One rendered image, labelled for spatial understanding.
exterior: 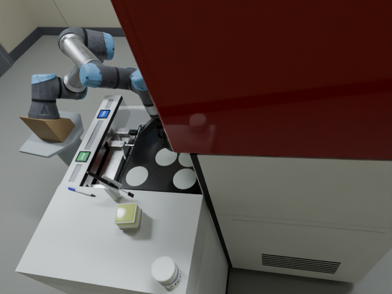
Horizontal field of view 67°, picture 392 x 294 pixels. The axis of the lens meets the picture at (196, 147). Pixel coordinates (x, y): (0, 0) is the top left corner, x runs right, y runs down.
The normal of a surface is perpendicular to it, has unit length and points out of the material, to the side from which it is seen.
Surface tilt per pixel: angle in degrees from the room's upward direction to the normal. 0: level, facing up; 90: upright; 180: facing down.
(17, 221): 0
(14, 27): 90
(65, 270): 0
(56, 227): 0
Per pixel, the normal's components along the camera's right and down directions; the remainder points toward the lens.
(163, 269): -0.19, -0.61
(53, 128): 0.93, 0.15
